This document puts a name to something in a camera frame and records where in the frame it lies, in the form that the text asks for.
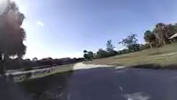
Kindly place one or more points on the row of trees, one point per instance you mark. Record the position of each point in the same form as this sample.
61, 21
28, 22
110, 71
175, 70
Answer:
132, 42

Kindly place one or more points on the grass field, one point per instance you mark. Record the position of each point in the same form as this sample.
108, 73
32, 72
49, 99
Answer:
165, 56

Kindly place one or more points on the pond water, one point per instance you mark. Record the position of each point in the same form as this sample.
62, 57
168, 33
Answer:
25, 71

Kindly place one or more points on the grey asphalt path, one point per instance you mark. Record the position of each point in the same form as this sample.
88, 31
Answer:
97, 88

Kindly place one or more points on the dark tree line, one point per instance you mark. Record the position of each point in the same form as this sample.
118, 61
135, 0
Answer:
44, 62

